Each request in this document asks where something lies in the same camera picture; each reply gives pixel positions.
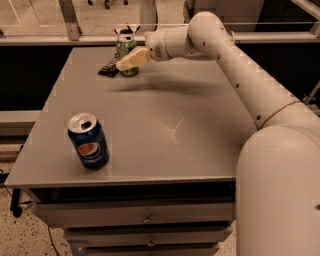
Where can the green soda can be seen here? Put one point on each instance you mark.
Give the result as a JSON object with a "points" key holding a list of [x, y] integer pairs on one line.
{"points": [[124, 45]]}

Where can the grey drawer cabinet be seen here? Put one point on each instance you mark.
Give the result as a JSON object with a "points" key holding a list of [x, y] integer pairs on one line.
{"points": [[174, 131]]}

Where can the metal railing frame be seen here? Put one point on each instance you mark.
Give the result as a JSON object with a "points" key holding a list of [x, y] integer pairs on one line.
{"points": [[97, 22]]}

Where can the middle cabinet drawer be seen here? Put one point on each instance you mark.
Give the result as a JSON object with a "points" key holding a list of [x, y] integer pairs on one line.
{"points": [[148, 236]]}

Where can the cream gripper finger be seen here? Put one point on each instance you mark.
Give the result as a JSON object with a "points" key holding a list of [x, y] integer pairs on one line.
{"points": [[137, 57]]}

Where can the black rxbar chocolate bar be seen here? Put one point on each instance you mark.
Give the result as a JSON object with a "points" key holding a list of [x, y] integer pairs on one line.
{"points": [[110, 69]]}

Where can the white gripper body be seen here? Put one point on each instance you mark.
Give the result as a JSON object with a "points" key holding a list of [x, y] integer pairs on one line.
{"points": [[155, 45]]}

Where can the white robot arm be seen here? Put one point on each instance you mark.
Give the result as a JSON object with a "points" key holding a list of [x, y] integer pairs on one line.
{"points": [[278, 170]]}

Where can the blue pepsi can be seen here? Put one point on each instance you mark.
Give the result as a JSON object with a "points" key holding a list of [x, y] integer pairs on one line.
{"points": [[88, 139]]}

